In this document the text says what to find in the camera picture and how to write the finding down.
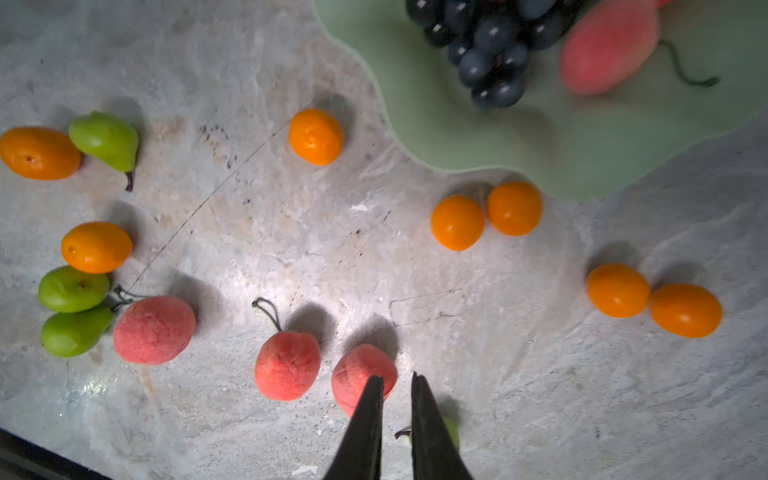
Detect pink fake peach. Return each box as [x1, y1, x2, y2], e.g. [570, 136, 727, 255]
[251, 297, 321, 402]
[559, 0, 721, 98]
[331, 344, 398, 417]
[113, 296, 197, 366]

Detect green fake pear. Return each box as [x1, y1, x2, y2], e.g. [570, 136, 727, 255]
[38, 266, 140, 314]
[394, 416, 460, 451]
[40, 300, 134, 358]
[68, 111, 139, 192]

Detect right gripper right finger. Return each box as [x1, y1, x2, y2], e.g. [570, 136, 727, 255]
[411, 373, 473, 480]

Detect orange fake kumquat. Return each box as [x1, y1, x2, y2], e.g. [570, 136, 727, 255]
[288, 108, 344, 166]
[61, 221, 133, 274]
[487, 181, 543, 236]
[649, 283, 723, 338]
[1, 126, 82, 181]
[586, 263, 651, 318]
[431, 195, 485, 251]

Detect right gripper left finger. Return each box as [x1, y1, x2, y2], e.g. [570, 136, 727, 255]
[324, 376, 384, 480]

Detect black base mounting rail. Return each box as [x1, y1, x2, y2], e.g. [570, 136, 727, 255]
[1, 429, 109, 480]

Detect dark fake grape bunch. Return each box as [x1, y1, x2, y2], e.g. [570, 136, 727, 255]
[404, 0, 584, 110]

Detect light green wavy fruit bowl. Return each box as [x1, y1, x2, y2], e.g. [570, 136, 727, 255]
[313, 1, 767, 200]

